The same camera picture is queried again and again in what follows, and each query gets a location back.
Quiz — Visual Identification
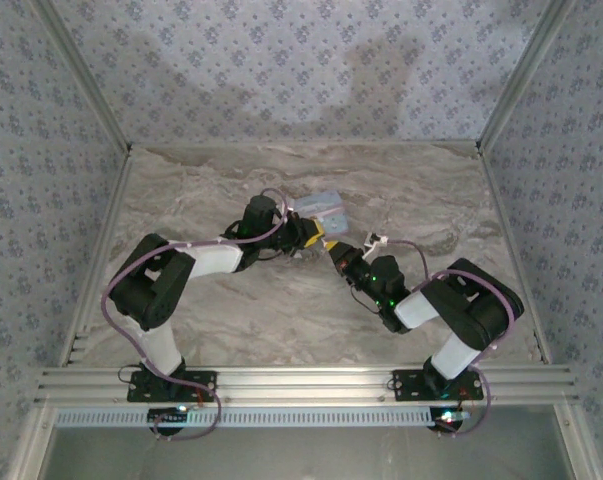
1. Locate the wide aluminium mounting beam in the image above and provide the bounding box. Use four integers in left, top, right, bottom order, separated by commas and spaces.
34, 366, 580, 405

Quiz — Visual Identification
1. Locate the black controller board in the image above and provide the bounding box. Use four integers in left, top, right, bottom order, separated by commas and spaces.
147, 407, 191, 430
429, 407, 471, 435

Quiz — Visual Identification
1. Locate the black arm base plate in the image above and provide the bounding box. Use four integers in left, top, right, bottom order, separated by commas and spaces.
127, 368, 218, 403
392, 368, 485, 403

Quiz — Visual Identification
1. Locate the white slotted cable duct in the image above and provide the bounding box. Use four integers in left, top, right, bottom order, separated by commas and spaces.
54, 405, 445, 430

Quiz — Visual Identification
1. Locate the aluminium frame post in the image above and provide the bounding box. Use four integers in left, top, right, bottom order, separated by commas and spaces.
553, 403, 603, 480
10, 403, 57, 480
33, 0, 135, 154

